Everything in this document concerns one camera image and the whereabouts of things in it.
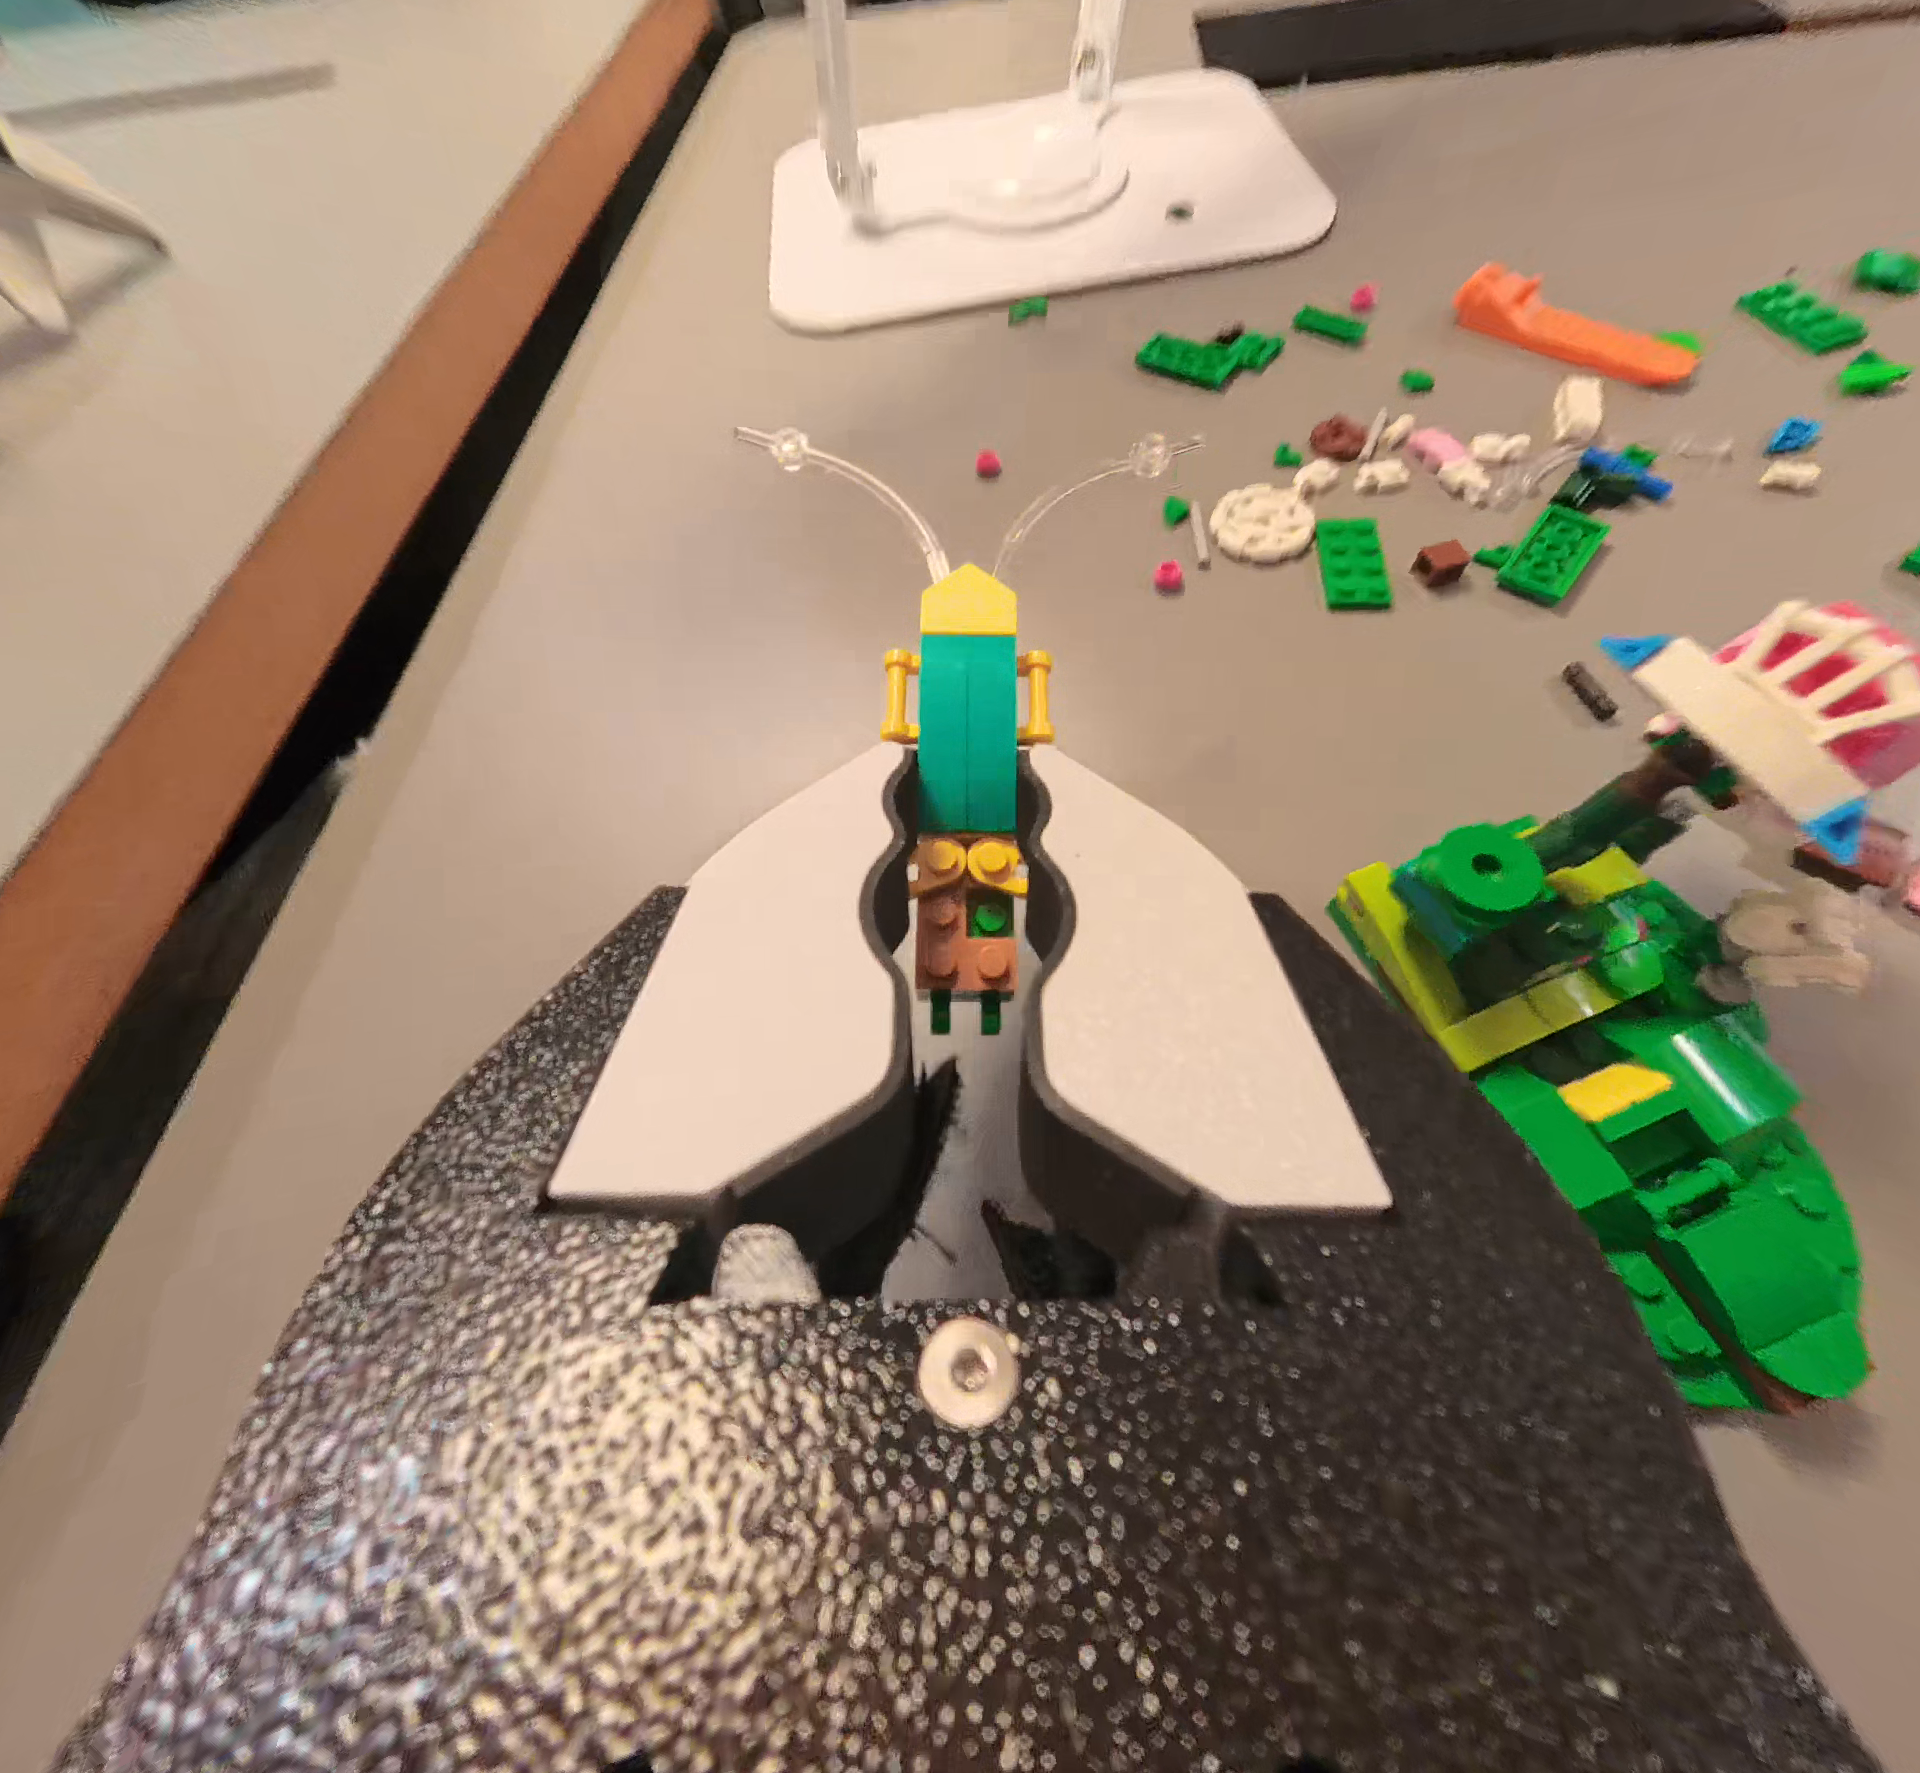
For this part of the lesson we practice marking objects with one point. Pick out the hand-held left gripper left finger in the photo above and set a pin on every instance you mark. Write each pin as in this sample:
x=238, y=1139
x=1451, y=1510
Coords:
x=751, y=1008

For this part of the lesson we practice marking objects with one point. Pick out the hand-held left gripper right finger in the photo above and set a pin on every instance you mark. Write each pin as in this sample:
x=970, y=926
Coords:
x=1186, y=1025

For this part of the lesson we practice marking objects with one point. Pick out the teal yellow brick insect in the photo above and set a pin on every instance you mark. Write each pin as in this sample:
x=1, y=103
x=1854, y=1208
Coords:
x=970, y=723

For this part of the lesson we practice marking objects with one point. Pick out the green brick leaf model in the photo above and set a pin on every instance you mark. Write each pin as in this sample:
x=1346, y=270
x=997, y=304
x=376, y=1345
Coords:
x=1652, y=1052

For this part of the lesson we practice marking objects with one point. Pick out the grey desk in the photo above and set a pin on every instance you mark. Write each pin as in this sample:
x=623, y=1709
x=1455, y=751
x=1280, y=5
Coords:
x=675, y=572

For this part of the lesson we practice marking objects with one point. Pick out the black desk mat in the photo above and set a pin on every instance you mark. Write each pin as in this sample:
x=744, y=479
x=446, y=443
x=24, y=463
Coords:
x=1501, y=20

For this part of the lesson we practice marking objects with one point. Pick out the green studded brick plate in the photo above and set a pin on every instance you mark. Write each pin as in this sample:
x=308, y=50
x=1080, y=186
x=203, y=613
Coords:
x=1354, y=566
x=1801, y=320

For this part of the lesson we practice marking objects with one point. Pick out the white round brick plate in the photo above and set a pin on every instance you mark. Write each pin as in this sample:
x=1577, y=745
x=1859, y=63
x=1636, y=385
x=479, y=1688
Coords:
x=1262, y=523

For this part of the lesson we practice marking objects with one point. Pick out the black brick pin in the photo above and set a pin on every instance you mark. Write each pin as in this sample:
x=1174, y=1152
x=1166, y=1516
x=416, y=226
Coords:
x=1590, y=691

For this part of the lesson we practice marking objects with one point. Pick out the small brown brick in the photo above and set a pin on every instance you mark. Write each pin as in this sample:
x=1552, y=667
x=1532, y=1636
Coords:
x=1444, y=564

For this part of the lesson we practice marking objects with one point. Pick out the green brick plate with holes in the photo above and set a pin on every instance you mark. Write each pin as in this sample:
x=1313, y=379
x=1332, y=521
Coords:
x=1554, y=555

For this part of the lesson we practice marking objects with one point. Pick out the brown round brick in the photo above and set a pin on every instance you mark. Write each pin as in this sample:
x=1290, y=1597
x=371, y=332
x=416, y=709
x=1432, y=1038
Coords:
x=1336, y=437

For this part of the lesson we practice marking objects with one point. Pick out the pile of small pale bricks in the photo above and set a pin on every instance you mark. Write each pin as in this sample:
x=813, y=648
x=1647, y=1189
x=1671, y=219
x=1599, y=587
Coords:
x=1441, y=454

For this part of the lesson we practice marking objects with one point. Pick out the pink white brick flower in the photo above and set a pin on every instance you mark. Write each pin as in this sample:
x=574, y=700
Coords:
x=1742, y=723

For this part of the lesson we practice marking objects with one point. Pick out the green joined brick plates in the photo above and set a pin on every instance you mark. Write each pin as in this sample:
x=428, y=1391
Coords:
x=1201, y=360

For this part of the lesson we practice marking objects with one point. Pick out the blue and dark green bricks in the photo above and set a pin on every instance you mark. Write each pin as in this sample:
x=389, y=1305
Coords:
x=1621, y=470

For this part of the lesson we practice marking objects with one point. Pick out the narrow green brick plate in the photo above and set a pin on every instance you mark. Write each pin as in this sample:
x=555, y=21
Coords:
x=1331, y=323

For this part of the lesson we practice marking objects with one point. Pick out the orange brick separator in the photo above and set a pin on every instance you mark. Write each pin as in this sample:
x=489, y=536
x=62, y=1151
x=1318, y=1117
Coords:
x=1575, y=336

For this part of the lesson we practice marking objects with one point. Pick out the small white brick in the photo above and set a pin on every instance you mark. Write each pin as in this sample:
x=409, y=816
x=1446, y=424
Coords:
x=1790, y=475

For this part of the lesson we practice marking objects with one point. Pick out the white base clear stand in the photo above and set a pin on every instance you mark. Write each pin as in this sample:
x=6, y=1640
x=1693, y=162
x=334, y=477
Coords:
x=1201, y=198

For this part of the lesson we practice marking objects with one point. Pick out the grey table with wooden edge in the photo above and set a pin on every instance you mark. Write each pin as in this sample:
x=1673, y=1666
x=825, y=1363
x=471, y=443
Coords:
x=301, y=304

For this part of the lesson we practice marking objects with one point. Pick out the small blue wedge brick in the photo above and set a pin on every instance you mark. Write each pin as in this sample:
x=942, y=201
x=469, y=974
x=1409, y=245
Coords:
x=1793, y=436

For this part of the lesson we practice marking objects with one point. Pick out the green rounded brick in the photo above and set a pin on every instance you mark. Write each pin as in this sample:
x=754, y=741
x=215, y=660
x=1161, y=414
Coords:
x=1889, y=270

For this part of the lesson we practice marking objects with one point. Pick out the white folded paper object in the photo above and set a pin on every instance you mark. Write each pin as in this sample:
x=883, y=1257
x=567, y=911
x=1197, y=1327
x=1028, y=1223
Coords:
x=60, y=198

